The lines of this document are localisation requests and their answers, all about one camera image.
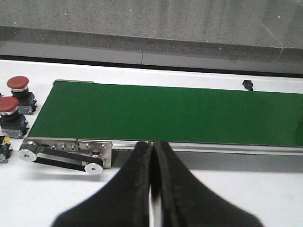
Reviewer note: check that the red push button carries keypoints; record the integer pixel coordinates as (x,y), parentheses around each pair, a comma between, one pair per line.
(19,89)
(12,123)

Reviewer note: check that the steel conveyor support bracket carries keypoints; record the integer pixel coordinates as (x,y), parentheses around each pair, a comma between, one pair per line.
(101,148)

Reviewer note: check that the black sensor with cable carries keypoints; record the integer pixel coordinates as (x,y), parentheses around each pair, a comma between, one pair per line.
(248,85)

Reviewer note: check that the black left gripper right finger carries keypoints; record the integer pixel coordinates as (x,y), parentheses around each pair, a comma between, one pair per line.
(186,202)

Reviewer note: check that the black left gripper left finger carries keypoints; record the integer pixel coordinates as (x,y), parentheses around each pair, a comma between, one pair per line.
(122,202)

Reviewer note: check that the silver drive pulley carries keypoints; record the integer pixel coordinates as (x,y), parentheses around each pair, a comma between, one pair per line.
(28,151)

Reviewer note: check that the green conveyor belt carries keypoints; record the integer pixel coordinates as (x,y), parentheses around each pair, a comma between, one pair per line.
(126,112)

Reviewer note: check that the small silver motor pulley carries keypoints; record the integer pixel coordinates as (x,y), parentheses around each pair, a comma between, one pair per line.
(93,167)

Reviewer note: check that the red push button middle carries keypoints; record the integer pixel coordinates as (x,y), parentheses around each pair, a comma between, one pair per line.
(12,123)

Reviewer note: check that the red push button far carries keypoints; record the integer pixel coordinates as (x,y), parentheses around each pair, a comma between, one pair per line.
(19,89)

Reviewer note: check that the black drive belt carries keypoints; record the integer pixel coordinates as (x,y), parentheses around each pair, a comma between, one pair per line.
(63,159)

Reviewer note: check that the aluminium conveyor frame rail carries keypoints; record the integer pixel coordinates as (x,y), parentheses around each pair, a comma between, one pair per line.
(236,149)

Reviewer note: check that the grey stone shelf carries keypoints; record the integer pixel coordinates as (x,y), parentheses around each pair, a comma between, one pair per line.
(245,35)

